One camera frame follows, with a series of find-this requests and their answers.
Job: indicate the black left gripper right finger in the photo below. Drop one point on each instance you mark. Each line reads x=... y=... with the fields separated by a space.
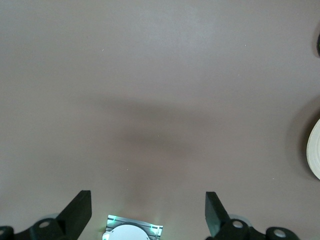
x=217 y=217

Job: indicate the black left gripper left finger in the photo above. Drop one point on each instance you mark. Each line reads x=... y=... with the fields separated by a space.
x=75 y=217

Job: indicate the round wooden plate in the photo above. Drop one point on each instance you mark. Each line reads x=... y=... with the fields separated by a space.
x=315 y=150

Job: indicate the brown table cover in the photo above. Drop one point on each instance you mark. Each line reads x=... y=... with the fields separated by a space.
x=150 y=75

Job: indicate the yellow quilted oven mitt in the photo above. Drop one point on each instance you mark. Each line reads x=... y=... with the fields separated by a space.
x=318 y=45

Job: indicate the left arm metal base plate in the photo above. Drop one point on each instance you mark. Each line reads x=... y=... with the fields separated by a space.
x=112 y=218

